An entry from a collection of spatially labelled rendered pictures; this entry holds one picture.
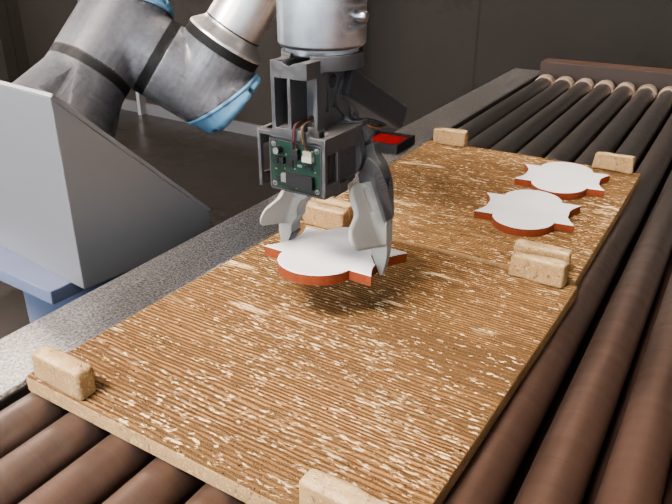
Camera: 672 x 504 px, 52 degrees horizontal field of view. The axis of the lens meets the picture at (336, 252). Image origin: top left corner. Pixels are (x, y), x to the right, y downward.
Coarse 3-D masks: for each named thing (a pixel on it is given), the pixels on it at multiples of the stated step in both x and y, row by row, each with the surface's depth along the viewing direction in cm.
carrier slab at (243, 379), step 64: (256, 256) 79; (448, 256) 79; (128, 320) 66; (192, 320) 66; (256, 320) 66; (320, 320) 66; (384, 320) 66; (448, 320) 66; (512, 320) 66; (128, 384) 57; (192, 384) 57; (256, 384) 57; (320, 384) 57; (384, 384) 57; (448, 384) 57; (512, 384) 57; (192, 448) 50; (256, 448) 50; (320, 448) 50; (384, 448) 50; (448, 448) 50
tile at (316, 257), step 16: (288, 240) 70; (304, 240) 70; (320, 240) 71; (336, 240) 71; (272, 256) 69; (288, 256) 66; (304, 256) 66; (320, 256) 67; (336, 256) 67; (352, 256) 67; (368, 256) 67; (400, 256) 68; (288, 272) 64; (304, 272) 63; (320, 272) 63; (336, 272) 63; (352, 272) 64; (368, 272) 64
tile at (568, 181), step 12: (528, 168) 104; (540, 168) 103; (552, 168) 103; (564, 168) 103; (576, 168) 103; (588, 168) 103; (516, 180) 100; (528, 180) 99; (540, 180) 99; (552, 180) 99; (564, 180) 99; (576, 180) 99; (588, 180) 99; (600, 180) 99; (552, 192) 95; (564, 192) 94; (576, 192) 94; (588, 192) 96; (600, 192) 95
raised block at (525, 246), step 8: (520, 240) 76; (528, 240) 76; (520, 248) 75; (528, 248) 75; (536, 248) 74; (544, 248) 74; (552, 248) 74; (560, 248) 74; (552, 256) 74; (560, 256) 73; (568, 256) 73
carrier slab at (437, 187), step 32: (416, 160) 110; (448, 160) 110; (480, 160) 110; (512, 160) 110; (544, 160) 110; (416, 192) 97; (448, 192) 97; (480, 192) 97; (608, 192) 97; (416, 224) 87; (448, 224) 87; (480, 224) 87; (576, 224) 87; (608, 224) 87; (480, 256) 79; (576, 256) 79
